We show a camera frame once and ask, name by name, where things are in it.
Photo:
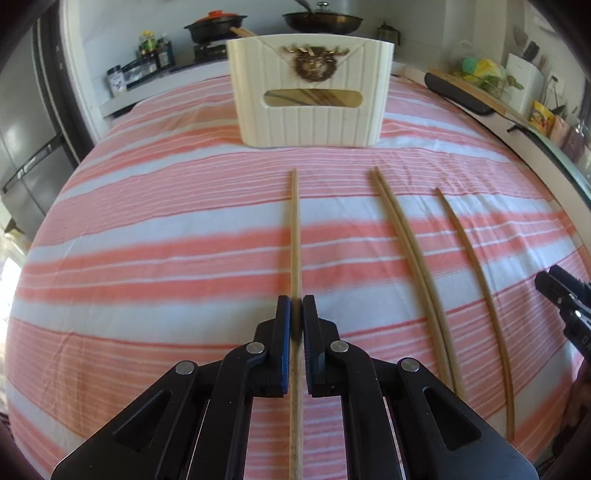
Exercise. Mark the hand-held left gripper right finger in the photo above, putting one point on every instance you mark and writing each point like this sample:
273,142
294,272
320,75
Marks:
310,332

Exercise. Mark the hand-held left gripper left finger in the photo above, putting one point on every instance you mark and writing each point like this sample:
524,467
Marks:
282,332

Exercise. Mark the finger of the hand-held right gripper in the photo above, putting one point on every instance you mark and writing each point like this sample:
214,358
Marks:
577,288
565,309

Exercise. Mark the white ribbed utensil holder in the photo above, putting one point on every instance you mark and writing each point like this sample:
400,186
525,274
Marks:
314,129

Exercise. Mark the dark purple packet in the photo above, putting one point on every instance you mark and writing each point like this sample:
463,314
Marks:
576,142

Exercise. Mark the pink striped tablecloth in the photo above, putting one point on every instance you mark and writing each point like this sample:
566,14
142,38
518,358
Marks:
161,230

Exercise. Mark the pink packet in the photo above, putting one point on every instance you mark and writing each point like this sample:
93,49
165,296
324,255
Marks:
559,130

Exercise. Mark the yellow snack packet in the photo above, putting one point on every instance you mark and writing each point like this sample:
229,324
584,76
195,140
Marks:
541,117

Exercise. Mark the wooden cutting board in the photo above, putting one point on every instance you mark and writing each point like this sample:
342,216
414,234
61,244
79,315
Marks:
503,108

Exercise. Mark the white knife holder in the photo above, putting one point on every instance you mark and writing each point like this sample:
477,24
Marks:
524,87

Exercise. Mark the black oblong pad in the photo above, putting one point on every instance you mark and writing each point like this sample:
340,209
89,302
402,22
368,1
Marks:
461,94

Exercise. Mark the clear plastic bag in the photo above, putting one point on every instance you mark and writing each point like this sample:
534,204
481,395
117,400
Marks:
485,71

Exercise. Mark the black gas stove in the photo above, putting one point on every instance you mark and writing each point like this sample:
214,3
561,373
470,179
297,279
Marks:
207,50

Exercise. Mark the dark sauce bottle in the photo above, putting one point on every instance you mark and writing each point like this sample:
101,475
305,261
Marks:
164,55

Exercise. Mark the clear spice jar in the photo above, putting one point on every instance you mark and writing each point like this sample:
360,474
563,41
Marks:
115,81

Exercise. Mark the dark frying pan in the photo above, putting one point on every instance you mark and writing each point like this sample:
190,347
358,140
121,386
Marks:
323,24

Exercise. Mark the glass french press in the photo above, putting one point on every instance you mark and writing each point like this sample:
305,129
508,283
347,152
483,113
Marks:
387,33

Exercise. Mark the black cooking pot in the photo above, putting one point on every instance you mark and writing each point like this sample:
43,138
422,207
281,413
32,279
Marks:
212,30

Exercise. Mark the grey refrigerator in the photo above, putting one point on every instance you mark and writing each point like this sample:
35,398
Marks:
32,138

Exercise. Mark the yellow-capped condiment bottle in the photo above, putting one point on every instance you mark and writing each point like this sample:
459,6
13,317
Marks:
147,44

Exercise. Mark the glass pan lid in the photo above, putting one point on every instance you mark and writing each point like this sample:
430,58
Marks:
323,10

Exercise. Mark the red pot lid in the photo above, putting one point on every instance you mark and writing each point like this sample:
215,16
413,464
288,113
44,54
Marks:
214,16

